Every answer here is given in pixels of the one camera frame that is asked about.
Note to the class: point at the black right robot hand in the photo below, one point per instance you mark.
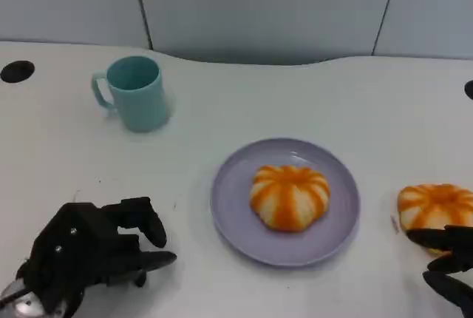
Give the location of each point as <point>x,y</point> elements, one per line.
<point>460,246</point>

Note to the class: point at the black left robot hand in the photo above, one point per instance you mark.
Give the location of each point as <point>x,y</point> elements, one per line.
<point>74,247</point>

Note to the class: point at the orange white toy bread roll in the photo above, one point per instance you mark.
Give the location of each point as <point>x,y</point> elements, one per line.
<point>290,197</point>
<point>436,203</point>

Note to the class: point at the pale green mug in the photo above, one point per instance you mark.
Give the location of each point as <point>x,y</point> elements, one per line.
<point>144,107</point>

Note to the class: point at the lilac plate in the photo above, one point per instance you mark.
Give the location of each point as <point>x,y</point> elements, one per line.
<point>233,199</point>

